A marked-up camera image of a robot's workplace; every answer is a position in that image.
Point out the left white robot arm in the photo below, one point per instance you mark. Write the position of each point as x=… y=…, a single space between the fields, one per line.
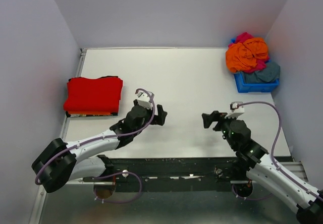
x=60 y=161

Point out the crumpled magenta t-shirt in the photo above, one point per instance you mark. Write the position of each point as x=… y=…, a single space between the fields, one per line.
x=243 y=37

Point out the red t-shirt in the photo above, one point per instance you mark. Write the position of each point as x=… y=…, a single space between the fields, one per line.
x=93 y=96

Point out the blue plastic bin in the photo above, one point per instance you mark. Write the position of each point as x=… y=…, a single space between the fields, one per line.
x=248 y=54

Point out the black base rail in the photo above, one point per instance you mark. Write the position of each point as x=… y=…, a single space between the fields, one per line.
x=171 y=174

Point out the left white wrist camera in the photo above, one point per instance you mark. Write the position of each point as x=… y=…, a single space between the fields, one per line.
x=143 y=99

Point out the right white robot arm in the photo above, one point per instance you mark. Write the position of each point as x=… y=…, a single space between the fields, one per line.
x=255 y=163

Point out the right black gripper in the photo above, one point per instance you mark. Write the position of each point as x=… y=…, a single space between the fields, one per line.
x=215 y=116

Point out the crumpled orange t-shirt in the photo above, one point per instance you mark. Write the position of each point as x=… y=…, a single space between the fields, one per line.
x=246 y=53

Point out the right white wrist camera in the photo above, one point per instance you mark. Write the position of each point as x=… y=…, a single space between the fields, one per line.
x=237 y=109

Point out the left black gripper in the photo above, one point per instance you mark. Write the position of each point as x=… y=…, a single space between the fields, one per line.
x=160 y=118

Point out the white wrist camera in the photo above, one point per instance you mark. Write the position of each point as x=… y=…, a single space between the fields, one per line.
x=237 y=109
x=143 y=99

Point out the aluminium frame rail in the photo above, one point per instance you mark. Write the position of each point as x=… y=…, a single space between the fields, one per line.
x=73 y=92

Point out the crumpled grey-blue t-shirt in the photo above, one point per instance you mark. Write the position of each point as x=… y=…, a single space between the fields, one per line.
x=268 y=75

